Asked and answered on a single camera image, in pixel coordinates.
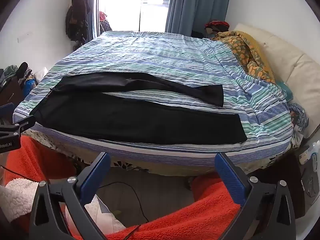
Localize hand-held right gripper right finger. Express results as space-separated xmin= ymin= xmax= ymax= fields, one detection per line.
xmin=214 ymin=152 xmax=297 ymax=240

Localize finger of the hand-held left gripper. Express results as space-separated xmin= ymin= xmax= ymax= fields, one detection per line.
xmin=0 ymin=102 xmax=15 ymax=122
xmin=14 ymin=114 xmax=35 ymax=133

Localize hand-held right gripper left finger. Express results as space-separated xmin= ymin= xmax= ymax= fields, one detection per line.
xmin=29 ymin=152 xmax=118 ymax=240

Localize black pants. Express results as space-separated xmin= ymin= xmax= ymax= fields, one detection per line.
xmin=29 ymin=71 xmax=247 ymax=145

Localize person's left forearm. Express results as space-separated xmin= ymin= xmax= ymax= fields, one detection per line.
xmin=0 ymin=177 xmax=40 ymax=220

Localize person's orange fleece pants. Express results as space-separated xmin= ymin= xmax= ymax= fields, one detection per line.
xmin=5 ymin=135 xmax=242 ymax=240

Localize clothes pile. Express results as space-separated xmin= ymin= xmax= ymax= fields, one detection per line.
xmin=0 ymin=62 xmax=38 ymax=98

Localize leaf print mattress cover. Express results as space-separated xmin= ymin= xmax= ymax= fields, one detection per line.
xmin=25 ymin=127 xmax=293 ymax=178

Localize white cloth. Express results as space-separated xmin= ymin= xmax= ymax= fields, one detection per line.
xmin=84 ymin=194 xmax=125 ymax=233

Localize dark wooden nightstand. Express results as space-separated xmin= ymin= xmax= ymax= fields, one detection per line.
xmin=251 ymin=144 xmax=320 ymax=218

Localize blue crumpled cloth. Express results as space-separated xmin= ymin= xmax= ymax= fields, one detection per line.
xmin=287 ymin=102 xmax=309 ymax=134

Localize white bottle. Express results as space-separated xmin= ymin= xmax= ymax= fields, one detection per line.
xmin=309 ymin=140 xmax=320 ymax=164

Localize teal cloth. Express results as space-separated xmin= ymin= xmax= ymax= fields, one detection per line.
xmin=276 ymin=80 xmax=293 ymax=102

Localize orange floral blanket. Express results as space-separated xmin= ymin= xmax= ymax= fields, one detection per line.
xmin=211 ymin=31 xmax=275 ymax=83

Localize red clothes by window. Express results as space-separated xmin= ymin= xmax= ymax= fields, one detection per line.
xmin=99 ymin=10 xmax=113 ymax=33

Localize striped bed sheet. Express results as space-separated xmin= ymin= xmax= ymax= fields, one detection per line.
xmin=14 ymin=31 xmax=293 ymax=168

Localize beige padded headboard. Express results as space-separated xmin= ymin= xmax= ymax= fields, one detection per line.
xmin=231 ymin=23 xmax=320 ymax=140

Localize red black bag by curtain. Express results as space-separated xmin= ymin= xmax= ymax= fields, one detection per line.
xmin=204 ymin=20 xmax=230 ymax=34

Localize window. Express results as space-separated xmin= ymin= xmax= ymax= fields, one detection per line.
xmin=96 ymin=0 xmax=175 ymax=34

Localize blue curtain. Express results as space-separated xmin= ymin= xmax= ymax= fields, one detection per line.
xmin=165 ymin=0 xmax=232 ymax=39

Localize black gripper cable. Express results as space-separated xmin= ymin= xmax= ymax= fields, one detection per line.
xmin=0 ymin=164 xmax=34 ymax=183

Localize black floor cable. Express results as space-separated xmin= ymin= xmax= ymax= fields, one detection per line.
xmin=97 ymin=181 xmax=150 ymax=240

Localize white wall switch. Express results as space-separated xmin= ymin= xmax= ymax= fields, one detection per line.
xmin=17 ymin=31 xmax=33 ymax=43

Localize dark clothes hanging on wall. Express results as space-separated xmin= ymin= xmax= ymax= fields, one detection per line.
xmin=65 ymin=0 xmax=92 ymax=43

